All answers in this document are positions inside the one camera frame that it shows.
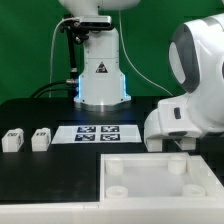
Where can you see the white square table top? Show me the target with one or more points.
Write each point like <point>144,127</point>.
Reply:
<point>157,175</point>

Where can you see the white sheet with markers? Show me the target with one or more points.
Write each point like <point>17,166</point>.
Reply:
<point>97,134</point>

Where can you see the white obstacle fence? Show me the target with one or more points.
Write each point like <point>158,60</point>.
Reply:
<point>146,211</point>

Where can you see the black camera on stand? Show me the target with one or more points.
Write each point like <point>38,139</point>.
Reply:
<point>77,30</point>

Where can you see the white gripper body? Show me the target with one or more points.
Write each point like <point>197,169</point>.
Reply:
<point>170,120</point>

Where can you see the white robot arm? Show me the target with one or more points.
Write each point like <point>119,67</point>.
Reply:
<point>196,56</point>

